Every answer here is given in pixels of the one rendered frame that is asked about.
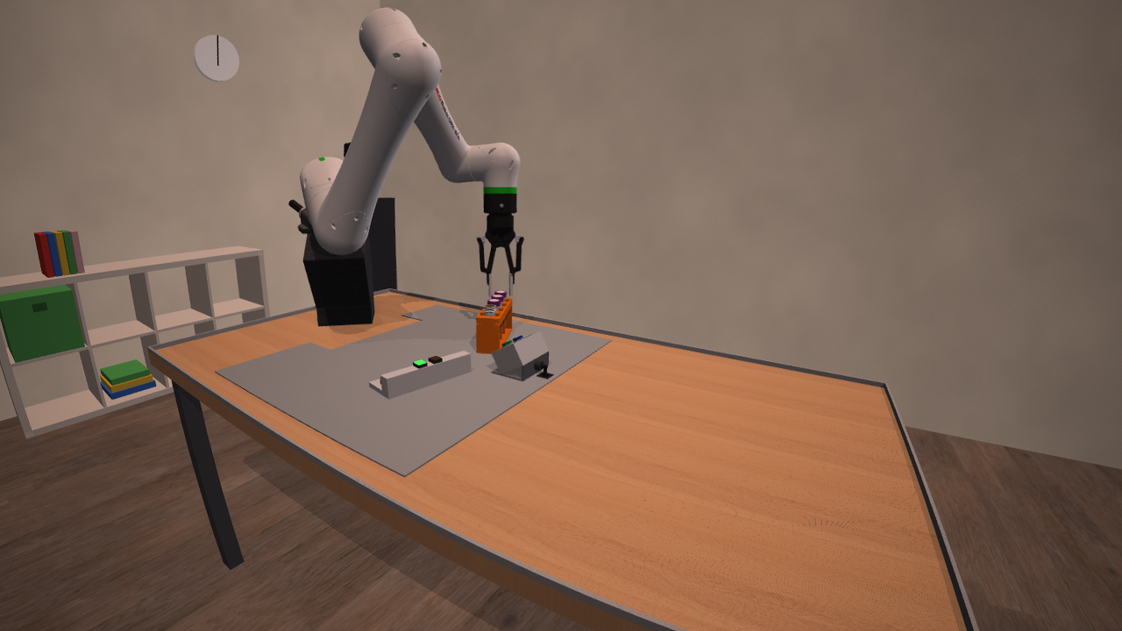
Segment orange tube rack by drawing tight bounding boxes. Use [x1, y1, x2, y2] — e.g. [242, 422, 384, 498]
[476, 298, 513, 354]

